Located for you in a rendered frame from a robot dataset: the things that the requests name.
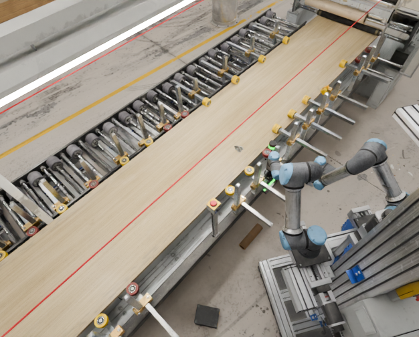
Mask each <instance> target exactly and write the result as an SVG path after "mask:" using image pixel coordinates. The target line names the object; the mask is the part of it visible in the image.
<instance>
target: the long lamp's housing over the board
mask: <svg viewBox="0 0 419 337"><path fill-rule="evenodd" d="M183 1H185V0H124V1H121V2H120V3H117V4H116V5H113V6H112V7H109V8H107V9H105V10H103V11H101V12H99V13H97V14H95V15H92V16H90V17H88V18H86V19H84V20H82V21H80V22H78V23H75V24H73V25H71V26H69V27H67V28H65V29H63V30H61V31H59V32H57V33H55V34H53V35H51V36H49V37H47V38H45V39H42V40H40V41H38V42H36V43H34V46H35V48H36V50H37V51H35V50H34V49H33V48H31V46H28V47H25V48H23V49H21V50H19V51H17V52H15V53H13V54H11V55H9V56H7V57H5V58H3V59H1V60H0V100H1V99H3V98H5V97H7V96H9V95H10V94H12V93H14V92H16V91H18V90H20V89H22V88H24V87H26V86H27V85H29V84H31V83H33V82H35V81H36V80H38V79H40V78H42V77H44V76H46V75H48V74H50V73H52V72H53V71H55V70H57V69H59V68H61V67H62V66H64V65H66V64H68V63H70V62H72V61H74V60H76V59H77V58H79V57H81V56H83V55H85V54H86V53H88V52H90V51H92V50H94V49H96V48H98V47H100V46H102V45H103V44H105V43H107V42H109V41H111V40H112V39H114V38H116V37H118V36H120V35H122V34H124V33H126V32H128V31H129V30H131V29H133V28H135V27H137V26H138V25H140V24H142V23H144V22H146V21H148V20H150V19H152V18H154V17H155V16H157V15H159V14H161V13H162V12H164V11H166V10H168V9H170V8H172V7H174V6H176V5H178V4H180V3H181V2H183Z"/></svg>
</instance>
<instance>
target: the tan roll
mask: <svg viewBox="0 0 419 337"><path fill-rule="evenodd" d="M305 5H309V6H311V7H315V8H317V9H320V10H323V11H326V12H329V13H332V14H335V15H338V16H341V17H344V18H347V19H350V20H353V21H357V20H358V19H359V18H361V17H362V16H363V15H364V14H365V13H366V14H365V15H364V16H363V17H362V18H361V19H360V20H359V21H358V23H362V24H364V23H365V21H370V22H372V23H376V24H378V25H382V26H384V27H385V26H386V24H387V23H384V22H381V21H378V20H375V19H372V18H369V17H367V15H368V13H367V12H365V11H361V10H358V9H355V8H352V7H349V6H346V5H342V4H340V3H336V2H334V1H330V0H305Z"/></svg>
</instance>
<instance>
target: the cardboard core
mask: <svg viewBox="0 0 419 337"><path fill-rule="evenodd" d="M262 229H263V228H262V226H261V225H260V224H258V223H257V224H256V225H255V226H254V227H253V229H252V230H251V231H250V232H249V234H247V236H245V238H244V239H243V240H242V241H241V242H240V244H239V246H240V247H241V248H242V249H243V250H245V249H246V248H247V246H249V244H251V242H252V241H253V240H254V238H255V237H256V236H257V235H258V234H259V232H261V230H262Z"/></svg>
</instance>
